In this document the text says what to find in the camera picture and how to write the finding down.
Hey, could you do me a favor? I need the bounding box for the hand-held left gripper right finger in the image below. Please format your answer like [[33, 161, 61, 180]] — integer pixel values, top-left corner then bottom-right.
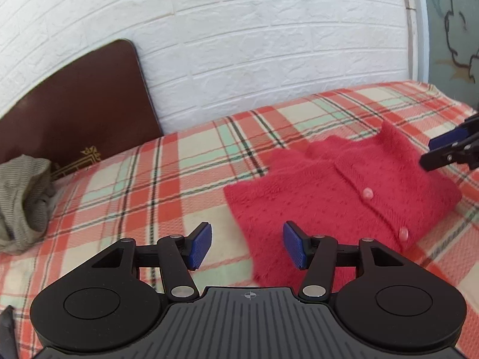
[[282, 220, 407, 303]]

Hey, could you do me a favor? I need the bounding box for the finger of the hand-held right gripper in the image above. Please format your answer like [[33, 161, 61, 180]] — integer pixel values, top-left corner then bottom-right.
[[428, 114, 479, 151], [419, 138, 479, 171]]

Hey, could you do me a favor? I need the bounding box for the red knit cardigan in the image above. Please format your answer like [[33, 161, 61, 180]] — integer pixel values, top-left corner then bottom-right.
[[224, 121, 463, 285]]

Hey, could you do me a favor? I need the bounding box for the white door frame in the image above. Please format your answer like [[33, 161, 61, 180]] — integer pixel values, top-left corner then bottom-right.
[[398, 0, 431, 83]]

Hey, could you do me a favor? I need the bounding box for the plaid blanket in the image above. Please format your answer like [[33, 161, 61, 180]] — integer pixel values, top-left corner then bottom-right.
[[0, 80, 479, 359]]

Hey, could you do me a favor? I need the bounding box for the dark cloth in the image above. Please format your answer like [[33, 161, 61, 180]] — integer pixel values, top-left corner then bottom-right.
[[0, 305, 17, 359]]

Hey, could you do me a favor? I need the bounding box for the grey striped garment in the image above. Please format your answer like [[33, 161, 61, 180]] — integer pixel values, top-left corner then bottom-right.
[[0, 155, 57, 254]]

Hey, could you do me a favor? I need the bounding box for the dark brown headboard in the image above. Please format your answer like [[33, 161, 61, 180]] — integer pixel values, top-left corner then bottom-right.
[[0, 38, 164, 174]]

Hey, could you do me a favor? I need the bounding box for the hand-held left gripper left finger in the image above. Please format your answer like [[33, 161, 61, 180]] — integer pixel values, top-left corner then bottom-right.
[[91, 221, 213, 303]]

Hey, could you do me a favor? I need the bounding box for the painted teal door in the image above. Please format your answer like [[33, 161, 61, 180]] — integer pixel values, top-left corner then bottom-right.
[[419, 0, 479, 109]]

